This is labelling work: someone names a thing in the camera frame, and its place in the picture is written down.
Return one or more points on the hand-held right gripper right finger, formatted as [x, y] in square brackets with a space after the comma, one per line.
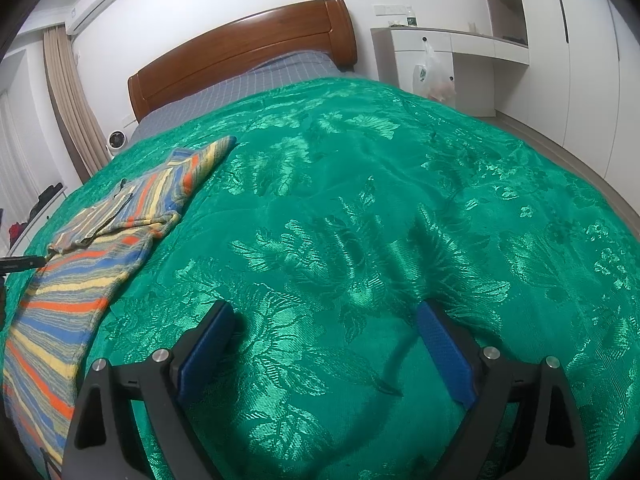
[445, 355]

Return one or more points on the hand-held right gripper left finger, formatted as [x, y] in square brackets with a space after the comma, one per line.
[205, 355]

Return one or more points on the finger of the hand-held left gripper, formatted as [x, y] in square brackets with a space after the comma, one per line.
[22, 263]

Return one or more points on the striped knit sweater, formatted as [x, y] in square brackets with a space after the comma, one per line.
[65, 280]

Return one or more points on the red cloth item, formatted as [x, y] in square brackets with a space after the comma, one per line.
[16, 234]

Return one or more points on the white drawer cabinet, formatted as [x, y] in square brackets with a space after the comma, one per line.
[37, 227]

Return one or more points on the black cloth item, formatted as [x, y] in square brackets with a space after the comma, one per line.
[46, 200]

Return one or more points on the white sheer curtain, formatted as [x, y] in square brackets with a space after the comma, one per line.
[20, 150]

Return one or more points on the beige curtain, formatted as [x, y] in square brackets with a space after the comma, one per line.
[75, 105]

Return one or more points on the green floral blanket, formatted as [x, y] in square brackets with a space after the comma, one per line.
[350, 185]

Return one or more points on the white plastic bag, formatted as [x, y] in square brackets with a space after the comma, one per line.
[436, 82]

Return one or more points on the grey checked bed sheet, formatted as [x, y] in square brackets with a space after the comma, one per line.
[250, 82]

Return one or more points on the white desk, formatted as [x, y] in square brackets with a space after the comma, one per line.
[475, 75]

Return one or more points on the wooden bed headboard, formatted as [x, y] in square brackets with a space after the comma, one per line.
[240, 45]

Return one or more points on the white wardrobe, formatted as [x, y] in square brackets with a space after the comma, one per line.
[575, 60]

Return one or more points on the small bottle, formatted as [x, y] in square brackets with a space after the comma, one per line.
[411, 19]

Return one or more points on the white wall sockets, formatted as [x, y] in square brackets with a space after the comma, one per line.
[392, 9]

